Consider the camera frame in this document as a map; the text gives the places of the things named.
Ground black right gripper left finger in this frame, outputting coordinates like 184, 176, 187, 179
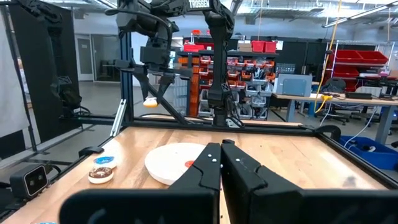
58, 142, 222, 224

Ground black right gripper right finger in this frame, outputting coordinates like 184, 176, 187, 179
220, 139, 398, 224

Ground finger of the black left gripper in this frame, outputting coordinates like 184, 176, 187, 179
132, 71, 150, 101
156, 75, 175, 104

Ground white-frosted yellow donut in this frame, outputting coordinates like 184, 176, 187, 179
142, 96, 159, 109

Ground blue-frosted white donut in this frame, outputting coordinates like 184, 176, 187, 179
93, 155, 118, 170

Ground chocolate sprinkle donut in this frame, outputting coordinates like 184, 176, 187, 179
88, 166, 114, 185

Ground white round plate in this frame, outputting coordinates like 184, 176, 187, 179
144, 142, 208, 187

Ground grey door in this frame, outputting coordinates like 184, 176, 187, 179
75, 34, 95, 82

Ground black plastic clamp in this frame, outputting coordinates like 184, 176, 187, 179
78, 146, 105, 158
315, 124, 342, 141

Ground shelf rack with small bins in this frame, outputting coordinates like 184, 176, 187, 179
177, 51, 279, 121

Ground black panel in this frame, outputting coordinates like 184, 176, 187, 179
7, 0, 80, 142

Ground grey metal box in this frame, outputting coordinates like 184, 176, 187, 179
274, 73, 313, 97

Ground black office chair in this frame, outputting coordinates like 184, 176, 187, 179
320, 77, 351, 125

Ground blue plastic bin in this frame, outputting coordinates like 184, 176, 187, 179
338, 135, 398, 171

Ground large red bin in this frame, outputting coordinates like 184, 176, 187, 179
356, 50, 389, 65
328, 49, 364, 65
332, 65, 361, 78

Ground wooden workbench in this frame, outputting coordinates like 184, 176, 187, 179
272, 92, 398, 146

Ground ceiling light strip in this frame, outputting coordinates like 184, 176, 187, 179
322, 1, 398, 29

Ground blue metal post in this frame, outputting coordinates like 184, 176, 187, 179
120, 30, 135, 125

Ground silver angle bracket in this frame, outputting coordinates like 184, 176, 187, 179
109, 98, 127, 138

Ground yellow hanging cable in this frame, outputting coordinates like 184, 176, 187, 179
313, 0, 343, 113

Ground grey table-level camera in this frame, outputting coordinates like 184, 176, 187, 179
9, 164, 50, 200

